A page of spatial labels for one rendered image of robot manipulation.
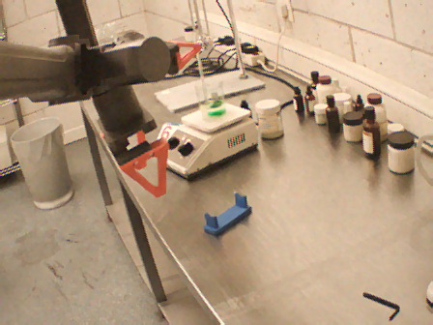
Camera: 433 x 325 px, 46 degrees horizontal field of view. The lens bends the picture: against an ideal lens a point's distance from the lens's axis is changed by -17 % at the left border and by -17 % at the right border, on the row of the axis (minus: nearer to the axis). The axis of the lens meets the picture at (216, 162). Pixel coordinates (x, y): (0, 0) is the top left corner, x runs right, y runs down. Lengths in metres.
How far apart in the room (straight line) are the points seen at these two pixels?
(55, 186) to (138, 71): 2.36
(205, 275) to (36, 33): 2.89
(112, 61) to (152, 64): 0.05
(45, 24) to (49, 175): 1.17
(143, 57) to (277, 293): 0.43
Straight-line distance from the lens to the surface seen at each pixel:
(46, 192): 3.00
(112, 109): 0.73
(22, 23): 3.67
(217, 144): 1.29
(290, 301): 0.88
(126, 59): 0.65
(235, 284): 0.93
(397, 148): 1.17
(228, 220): 1.09
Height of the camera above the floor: 1.32
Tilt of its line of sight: 25 degrees down
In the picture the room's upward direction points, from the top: 10 degrees counter-clockwise
